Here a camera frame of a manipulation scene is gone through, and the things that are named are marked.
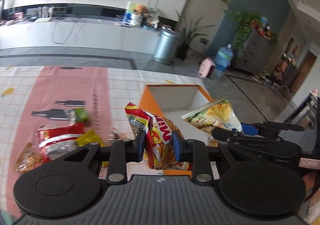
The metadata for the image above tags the clear brown snack packet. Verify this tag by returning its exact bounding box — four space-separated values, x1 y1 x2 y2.
108 127 127 143

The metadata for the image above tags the red yellow chips bag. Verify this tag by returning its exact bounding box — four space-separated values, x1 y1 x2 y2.
125 102 192 171

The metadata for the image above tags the small yellow packet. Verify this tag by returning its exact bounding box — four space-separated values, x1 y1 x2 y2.
75 129 105 147

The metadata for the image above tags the grey drawer cabinet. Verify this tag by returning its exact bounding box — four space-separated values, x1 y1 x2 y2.
233 30 275 75

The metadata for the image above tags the blue water jug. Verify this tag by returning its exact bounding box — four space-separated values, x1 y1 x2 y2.
214 44 234 72

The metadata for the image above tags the trailing ivy plant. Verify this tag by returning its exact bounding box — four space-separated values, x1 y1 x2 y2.
204 0 279 58

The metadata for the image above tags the potted long-leaf plant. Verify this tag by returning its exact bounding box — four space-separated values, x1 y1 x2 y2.
175 11 216 60

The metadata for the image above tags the white TV console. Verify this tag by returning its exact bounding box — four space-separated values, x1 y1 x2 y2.
1 3 161 54

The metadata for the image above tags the pink space heater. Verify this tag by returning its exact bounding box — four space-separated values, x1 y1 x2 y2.
199 58 215 78

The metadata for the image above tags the golden crinkly snack packet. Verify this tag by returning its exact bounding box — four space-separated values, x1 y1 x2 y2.
14 143 43 174

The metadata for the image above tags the pale green chips bag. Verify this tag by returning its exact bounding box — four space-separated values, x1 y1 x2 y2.
182 99 243 147

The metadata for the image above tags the green raisin packet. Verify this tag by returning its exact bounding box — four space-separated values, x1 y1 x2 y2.
66 107 91 127

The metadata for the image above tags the teddy bear bouquet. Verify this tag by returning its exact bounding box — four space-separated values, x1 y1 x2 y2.
122 2 159 29

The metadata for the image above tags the pink restaurant table mat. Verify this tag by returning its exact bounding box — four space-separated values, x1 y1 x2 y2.
1 66 111 217

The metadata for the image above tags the silver trash can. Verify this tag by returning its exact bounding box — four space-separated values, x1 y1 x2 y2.
153 29 180 65

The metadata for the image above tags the red silver snack bag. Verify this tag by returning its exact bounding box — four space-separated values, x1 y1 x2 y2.
36 123 84 162

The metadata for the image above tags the orange cardboard box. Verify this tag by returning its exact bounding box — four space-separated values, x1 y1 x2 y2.
138 84 216 177

